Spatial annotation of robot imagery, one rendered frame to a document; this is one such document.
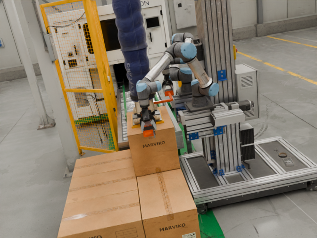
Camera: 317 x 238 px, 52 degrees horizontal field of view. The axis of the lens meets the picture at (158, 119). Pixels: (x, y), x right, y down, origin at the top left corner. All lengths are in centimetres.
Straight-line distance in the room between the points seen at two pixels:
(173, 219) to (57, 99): 228
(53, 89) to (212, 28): 207
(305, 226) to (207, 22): 191
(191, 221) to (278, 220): 96
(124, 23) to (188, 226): 164
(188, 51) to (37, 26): 205
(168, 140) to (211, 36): 97
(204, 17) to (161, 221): 168
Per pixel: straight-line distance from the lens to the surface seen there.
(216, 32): 292
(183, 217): 242
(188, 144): 418
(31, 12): 397
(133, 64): 275
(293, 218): 319
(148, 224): 241
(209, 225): 309
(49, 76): 403
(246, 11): 1289
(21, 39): 622
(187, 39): 341
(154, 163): 283
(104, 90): 405
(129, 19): 269
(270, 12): 1327
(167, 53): 254
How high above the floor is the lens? 198
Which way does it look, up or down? 21 degrees down
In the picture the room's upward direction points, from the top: 9 degrees counter-clockwise
